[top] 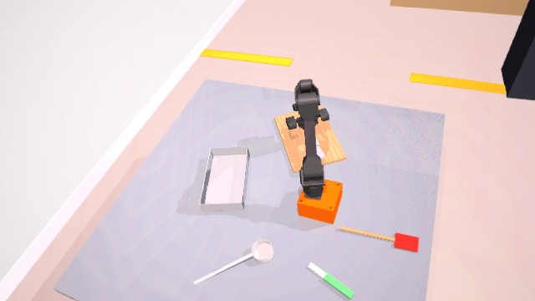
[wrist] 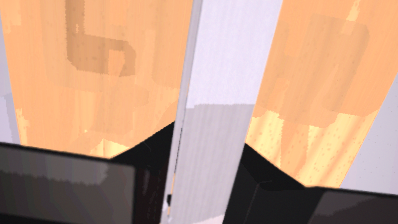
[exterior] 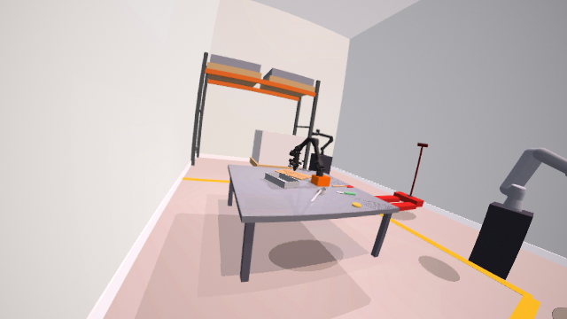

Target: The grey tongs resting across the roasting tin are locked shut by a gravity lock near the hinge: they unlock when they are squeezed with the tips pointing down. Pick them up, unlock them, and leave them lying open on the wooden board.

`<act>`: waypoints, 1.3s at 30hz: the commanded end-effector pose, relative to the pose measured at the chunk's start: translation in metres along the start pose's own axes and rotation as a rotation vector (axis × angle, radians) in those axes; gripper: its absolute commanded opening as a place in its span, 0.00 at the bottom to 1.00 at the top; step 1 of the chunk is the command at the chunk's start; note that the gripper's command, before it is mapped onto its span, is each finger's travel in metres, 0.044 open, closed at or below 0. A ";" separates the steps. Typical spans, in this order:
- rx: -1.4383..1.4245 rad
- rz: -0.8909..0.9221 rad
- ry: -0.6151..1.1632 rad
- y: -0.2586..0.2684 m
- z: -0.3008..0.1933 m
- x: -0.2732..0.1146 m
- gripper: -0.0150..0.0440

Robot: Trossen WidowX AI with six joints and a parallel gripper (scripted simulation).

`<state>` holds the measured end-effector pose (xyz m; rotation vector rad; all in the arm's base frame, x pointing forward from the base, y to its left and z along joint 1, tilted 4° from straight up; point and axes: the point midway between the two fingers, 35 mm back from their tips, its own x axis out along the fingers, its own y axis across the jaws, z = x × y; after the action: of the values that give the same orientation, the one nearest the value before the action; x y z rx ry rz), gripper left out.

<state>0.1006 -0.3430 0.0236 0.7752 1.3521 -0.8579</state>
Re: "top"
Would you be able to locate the green and white flat bar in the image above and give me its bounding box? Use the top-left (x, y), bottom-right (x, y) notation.
top-left (308, 263), bottom-right (354, 300)

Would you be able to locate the white long-handled spoon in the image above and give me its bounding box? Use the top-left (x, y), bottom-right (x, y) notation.
top-left (194, 240), bottom-right (274, 284)

